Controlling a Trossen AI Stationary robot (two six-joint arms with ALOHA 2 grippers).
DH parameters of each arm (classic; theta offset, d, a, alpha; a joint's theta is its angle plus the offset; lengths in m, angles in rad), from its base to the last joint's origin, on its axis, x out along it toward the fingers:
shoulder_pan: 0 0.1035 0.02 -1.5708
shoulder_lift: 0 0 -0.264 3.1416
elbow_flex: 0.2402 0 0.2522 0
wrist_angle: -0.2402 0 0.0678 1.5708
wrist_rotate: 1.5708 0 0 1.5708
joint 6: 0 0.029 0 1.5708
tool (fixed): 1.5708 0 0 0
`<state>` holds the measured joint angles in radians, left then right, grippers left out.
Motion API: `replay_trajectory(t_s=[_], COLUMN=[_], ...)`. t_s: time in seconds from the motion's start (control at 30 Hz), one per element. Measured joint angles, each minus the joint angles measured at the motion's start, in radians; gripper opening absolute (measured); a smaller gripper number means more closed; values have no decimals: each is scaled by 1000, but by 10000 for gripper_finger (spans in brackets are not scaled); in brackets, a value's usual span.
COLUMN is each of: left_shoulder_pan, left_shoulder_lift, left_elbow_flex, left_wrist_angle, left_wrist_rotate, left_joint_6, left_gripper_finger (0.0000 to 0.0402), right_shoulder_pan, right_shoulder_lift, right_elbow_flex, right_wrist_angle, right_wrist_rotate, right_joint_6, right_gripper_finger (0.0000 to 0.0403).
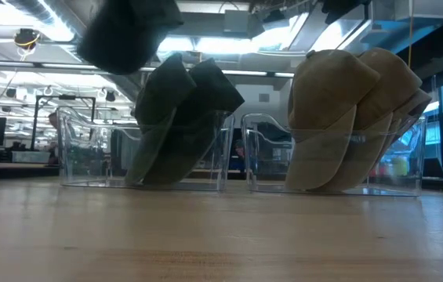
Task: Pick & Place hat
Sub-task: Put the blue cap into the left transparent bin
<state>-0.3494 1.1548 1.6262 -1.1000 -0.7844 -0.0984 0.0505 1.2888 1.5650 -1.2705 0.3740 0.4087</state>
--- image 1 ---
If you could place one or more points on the beige baseball cap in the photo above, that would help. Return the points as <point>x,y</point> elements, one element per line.
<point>389,90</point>
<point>417,103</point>
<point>323,98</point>

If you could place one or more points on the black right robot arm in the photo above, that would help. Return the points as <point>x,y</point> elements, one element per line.
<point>346,4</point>

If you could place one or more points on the clear plastic bin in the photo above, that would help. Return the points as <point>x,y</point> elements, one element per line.
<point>262,172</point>
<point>84,172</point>

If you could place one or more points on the long ceiling light bar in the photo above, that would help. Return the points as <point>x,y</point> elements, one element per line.
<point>252,73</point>

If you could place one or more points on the person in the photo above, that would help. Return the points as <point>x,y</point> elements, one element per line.
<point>53,119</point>

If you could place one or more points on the round ceiling device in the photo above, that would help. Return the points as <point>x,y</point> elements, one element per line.
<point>27,39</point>

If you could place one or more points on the black metal stand frame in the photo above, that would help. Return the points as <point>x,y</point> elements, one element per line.
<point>64,96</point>

